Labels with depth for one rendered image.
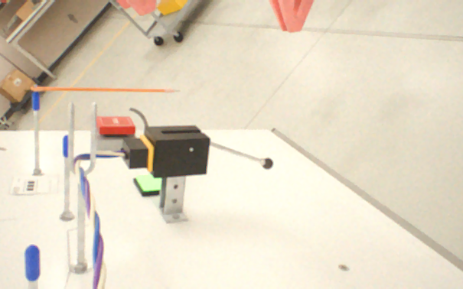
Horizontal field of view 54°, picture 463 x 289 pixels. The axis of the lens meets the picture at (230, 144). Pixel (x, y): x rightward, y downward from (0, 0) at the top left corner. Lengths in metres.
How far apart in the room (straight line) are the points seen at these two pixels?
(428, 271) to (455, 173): 1.23
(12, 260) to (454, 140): 1.58
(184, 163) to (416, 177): 1.37
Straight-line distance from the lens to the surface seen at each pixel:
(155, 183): 0.53
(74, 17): 8.58
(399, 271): 0.47
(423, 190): 1.71
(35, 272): 0.28
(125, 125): 0.64
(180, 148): 0.44
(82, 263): 0.40
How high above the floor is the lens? 1.31
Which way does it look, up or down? 31 degrees down
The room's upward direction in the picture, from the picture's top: 47 degrees counter-clockwise
